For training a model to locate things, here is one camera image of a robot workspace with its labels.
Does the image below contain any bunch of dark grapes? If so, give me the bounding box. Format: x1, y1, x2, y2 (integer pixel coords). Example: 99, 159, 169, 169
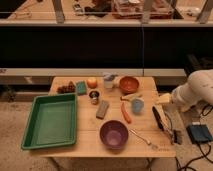
57, 81, 75, 94

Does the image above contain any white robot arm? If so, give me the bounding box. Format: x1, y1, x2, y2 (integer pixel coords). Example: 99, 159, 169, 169
156, 69, 213, 112

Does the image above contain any purple bowl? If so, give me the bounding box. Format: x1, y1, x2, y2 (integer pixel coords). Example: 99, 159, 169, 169
99, 120, 129, 150

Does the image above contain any green plastic tray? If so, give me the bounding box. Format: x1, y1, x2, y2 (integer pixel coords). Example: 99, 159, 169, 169
21, 93, 77, 150

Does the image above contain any orange bowl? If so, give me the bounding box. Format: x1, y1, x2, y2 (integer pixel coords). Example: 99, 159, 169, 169
119, 76, 139, 94

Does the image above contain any wooden table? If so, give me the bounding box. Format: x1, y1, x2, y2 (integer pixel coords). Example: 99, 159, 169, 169
31, 77, 176, 158

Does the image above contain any small metal can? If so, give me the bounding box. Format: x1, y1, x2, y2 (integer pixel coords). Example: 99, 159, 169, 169
89, 91, 99, 105

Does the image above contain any silver fork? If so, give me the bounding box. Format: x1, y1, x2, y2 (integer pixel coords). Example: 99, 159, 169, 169
129, 129, 158, 150

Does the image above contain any orange fruit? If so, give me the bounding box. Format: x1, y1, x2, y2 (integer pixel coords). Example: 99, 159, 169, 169
87, 77, 97, 89

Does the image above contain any white lidded cup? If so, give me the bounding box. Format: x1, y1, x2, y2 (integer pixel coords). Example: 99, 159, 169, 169
103, 72, 116, 89

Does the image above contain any grey sponge block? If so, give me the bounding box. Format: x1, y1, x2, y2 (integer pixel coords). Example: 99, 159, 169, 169
96, 100, 109, 119

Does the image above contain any yellow banana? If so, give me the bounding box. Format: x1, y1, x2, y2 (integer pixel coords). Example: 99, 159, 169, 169
120, 93, 142, 101

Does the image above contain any orange carrot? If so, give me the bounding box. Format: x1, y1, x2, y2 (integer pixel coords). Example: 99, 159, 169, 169
121, 102, 132, 124

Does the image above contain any black box on floor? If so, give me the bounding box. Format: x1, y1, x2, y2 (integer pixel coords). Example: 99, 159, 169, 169
186, 124, 213, 144

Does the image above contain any blue cup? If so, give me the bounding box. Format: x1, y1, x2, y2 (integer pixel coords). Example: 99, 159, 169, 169
131, 99, 144, 114

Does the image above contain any green sponge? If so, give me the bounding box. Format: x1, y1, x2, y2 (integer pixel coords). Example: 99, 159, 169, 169
76, 81, 87, 95

